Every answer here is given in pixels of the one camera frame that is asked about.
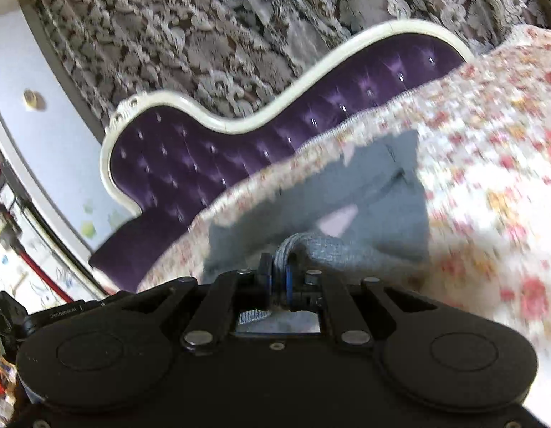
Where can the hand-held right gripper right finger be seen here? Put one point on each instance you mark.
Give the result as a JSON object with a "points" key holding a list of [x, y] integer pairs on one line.
{"points": [[290, 276]]}

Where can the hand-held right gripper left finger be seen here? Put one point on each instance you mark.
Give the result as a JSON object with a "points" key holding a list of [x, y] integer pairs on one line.
{"points": [[266, 274]]}

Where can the grey argyle sweater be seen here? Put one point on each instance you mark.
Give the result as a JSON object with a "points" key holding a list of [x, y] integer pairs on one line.
{"points": [[346, 187]]}

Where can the purple tufted headboard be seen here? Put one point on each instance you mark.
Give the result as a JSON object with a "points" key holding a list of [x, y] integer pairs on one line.
{"points": [[190, 160]]}

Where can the floral bedspread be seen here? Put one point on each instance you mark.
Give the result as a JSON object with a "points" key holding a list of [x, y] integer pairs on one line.
{"points": [[480, 142]]}

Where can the brown damask curtain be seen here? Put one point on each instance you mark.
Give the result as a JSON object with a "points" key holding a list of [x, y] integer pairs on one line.
{"points": [[213, 31]]}

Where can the green wall sticker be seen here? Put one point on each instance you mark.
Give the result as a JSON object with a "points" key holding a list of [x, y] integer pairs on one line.
{"points": [[88, 231]]}

